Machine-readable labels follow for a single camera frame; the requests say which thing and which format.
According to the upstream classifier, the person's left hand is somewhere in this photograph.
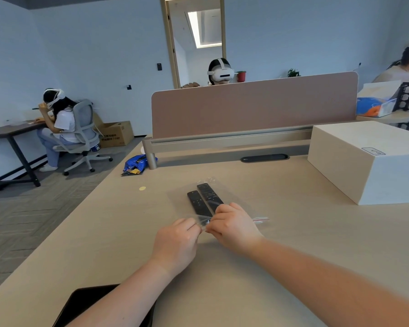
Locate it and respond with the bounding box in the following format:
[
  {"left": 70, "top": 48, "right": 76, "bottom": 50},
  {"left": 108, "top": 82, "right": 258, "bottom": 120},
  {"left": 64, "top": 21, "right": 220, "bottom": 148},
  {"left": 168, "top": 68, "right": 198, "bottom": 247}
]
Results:
[{"left": 150, "top": 218, "right": 202, "bottom": 277}]

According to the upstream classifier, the person's right hand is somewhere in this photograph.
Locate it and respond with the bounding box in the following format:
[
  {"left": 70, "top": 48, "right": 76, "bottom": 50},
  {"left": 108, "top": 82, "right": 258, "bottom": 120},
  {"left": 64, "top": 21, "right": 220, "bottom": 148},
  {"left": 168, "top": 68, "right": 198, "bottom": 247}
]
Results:
[{"left": 205, "top": 202, "right": 265, "bottom": 258}]

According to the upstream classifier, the clear plastic zip bag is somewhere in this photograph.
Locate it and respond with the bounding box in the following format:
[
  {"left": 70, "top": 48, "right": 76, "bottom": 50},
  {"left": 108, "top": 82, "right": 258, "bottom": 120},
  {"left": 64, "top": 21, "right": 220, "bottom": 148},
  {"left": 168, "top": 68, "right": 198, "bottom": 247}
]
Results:
[{"left": 167, "top": 177, "right": 270, "bottom": 233}]

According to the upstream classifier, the person's left forearm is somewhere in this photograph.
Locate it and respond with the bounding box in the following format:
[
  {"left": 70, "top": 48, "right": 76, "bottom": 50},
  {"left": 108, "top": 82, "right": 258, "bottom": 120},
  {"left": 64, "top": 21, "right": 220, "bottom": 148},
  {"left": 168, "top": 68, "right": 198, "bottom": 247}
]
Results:
[{"left": 66, "top": 258, "right": 178, "bottom": 327}]

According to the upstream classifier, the person's right forearm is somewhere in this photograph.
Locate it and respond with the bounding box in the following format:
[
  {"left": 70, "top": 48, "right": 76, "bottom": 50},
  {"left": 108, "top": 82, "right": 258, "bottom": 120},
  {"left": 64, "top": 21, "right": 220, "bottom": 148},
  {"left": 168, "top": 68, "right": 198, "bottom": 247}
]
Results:
[{"left": 249, "top": 236, "right": 409, "bottom": 327}]

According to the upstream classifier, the short black remote control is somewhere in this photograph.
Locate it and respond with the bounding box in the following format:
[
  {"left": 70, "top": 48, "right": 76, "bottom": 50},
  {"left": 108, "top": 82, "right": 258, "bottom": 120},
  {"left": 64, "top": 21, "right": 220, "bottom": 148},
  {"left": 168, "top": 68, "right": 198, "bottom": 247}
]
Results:
[{"left": 187, "top": 190, "right": 213, "bottom": 218}]

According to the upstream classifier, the long black remote control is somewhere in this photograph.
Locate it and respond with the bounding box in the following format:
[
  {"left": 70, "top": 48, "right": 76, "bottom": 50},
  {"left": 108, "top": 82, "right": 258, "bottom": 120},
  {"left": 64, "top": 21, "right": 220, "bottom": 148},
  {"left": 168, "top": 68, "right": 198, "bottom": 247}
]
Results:
[{"left": 197, "top": 183, "right": 224, "bottom": 214}]

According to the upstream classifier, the blue snack bag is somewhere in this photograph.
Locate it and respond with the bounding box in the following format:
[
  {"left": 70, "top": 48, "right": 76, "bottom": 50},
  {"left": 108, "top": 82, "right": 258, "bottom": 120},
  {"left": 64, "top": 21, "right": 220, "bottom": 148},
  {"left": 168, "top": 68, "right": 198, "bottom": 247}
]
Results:
[{"left": 121, "top": 154, "right": 158, "bottom": 177}]

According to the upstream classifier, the brown cardboard box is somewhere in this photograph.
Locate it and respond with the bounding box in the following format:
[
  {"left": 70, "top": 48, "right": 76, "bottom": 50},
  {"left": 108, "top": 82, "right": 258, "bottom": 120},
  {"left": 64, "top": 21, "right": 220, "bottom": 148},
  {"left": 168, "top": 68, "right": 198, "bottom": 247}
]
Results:
[{"left": 93, "top": 113, "right": 135, "bottom": 148}]

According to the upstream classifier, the pink desk divider panel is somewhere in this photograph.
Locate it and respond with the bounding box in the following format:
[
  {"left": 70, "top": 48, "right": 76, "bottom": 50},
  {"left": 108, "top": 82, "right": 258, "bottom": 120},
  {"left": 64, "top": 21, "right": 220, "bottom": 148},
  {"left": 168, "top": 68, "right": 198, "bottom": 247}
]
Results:
[{"left": 151, "top": 71, "right": 359, "bottom": 139}]

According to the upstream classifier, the black tablet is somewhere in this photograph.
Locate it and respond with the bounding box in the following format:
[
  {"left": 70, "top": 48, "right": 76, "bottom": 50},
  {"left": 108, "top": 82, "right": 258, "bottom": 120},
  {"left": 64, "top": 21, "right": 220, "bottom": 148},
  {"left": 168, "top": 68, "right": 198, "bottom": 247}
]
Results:
[{"left": 52, "top": 284, "right": 156, "bottom": 327}]

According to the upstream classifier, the grey office chair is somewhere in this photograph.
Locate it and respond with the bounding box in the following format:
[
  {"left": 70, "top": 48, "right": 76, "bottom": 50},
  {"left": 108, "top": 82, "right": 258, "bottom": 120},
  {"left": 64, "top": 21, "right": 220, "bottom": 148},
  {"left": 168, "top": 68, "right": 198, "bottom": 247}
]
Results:
[{"left": 52, "top": 99, "right": 114, "bottom": 177}]

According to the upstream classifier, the white headset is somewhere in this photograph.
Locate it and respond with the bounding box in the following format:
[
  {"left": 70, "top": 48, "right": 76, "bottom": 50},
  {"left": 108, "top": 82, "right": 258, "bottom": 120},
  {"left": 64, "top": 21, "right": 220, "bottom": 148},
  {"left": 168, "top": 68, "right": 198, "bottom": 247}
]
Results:
[
  {"left": 43, "top": 88, "right": 66, "bottom": 109},
  {"left": 207, "top": 58, "right": 235, "bottom": 82}
]

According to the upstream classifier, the large white box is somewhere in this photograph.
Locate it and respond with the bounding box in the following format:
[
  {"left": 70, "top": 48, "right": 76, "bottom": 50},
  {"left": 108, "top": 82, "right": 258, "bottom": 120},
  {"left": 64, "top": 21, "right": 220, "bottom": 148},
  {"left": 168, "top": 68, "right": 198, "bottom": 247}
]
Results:
[{"left": 307, "top": 121, "right": 409, "bottom": 206}]

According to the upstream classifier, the clear bag with blue contents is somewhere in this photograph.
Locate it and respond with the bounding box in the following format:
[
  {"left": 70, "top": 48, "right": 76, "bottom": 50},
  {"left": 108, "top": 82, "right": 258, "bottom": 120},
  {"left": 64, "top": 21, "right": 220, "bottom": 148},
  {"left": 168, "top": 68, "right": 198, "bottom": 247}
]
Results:
[{"left": 356, "top": 80, "right": 402, "bottom": 118}]

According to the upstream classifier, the dark side desk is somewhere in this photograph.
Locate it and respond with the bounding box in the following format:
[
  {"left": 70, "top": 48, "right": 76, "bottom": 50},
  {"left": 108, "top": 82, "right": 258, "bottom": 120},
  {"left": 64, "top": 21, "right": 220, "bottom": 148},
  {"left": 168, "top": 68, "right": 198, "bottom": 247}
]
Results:
[{"left": 0, "top": 121, "right": 49, "bottom": 192}]

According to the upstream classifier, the round light wood table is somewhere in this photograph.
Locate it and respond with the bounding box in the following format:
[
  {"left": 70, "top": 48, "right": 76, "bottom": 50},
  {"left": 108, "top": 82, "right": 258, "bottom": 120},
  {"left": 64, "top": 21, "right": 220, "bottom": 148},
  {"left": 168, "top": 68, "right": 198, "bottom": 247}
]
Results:
[{"left": 356, "top": 110, "right": 409, "bottom": 125}]

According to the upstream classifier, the black cable grommet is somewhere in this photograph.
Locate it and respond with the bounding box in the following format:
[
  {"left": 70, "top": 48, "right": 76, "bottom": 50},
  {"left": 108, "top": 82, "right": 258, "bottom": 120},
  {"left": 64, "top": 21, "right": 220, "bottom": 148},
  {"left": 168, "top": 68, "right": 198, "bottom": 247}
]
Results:
[{"left": 240, "top": 154, "right": 290, "bottom": 163}]

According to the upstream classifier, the grey divider support rail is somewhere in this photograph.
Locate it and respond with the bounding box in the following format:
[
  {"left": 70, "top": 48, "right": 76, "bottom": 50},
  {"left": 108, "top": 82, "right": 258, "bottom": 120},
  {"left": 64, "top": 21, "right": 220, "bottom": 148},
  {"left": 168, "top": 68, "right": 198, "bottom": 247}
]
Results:
[{"left": 142, "top": 127, "right": 313, "bottom": 170}]

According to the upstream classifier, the wooden door frame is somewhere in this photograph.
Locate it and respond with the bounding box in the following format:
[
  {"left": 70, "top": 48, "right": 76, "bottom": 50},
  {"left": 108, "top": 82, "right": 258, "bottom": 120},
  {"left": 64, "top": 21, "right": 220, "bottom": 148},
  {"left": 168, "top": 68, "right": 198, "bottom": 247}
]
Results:
[{"left": 160, "top": 0, "right": 227, "bottom": 89}]

